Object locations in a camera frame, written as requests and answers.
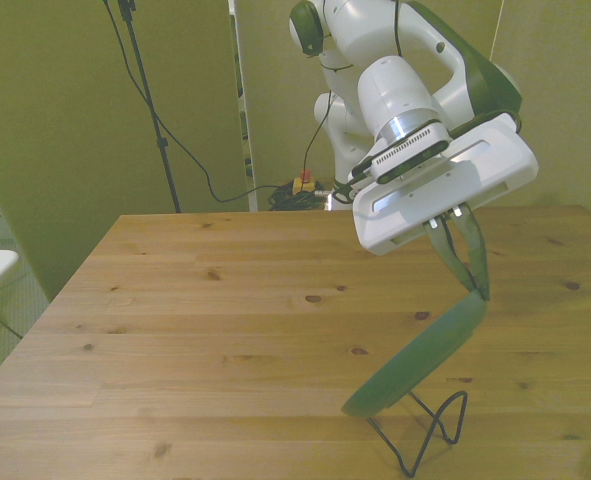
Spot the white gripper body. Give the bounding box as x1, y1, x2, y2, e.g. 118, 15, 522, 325
352, 113, 540, 257

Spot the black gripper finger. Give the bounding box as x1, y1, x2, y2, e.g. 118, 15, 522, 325
449, 204, 491, 301
423, 215, 479, 294

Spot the green round plate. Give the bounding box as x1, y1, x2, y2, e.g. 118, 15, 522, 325
340, 289, 489, 420

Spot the yellow-green room divider panel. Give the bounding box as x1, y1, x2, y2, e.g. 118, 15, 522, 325
234, 0, 504, 211
0, 0, 249, 304
467, 0, 591, 221

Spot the yellow red emergency stop button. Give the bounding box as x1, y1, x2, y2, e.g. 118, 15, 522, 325
291, 169, 317, 195

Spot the white divider hinge strip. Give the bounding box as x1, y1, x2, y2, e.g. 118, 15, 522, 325
227, 0, 260, 212

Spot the black tripod pole stand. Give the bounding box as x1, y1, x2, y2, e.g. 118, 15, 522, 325
102, 0, 183, 215

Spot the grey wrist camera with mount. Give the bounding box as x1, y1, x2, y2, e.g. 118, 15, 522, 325
350, 124, 450, 187

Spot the black cable bundle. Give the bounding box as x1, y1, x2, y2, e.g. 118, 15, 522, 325
267, 183, 336, 211

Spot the black wire plate rack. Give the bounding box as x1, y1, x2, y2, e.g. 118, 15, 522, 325
364, 389, 470, 479

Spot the black cable along tripod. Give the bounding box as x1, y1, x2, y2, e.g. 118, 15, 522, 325
102, 0, 301, 204

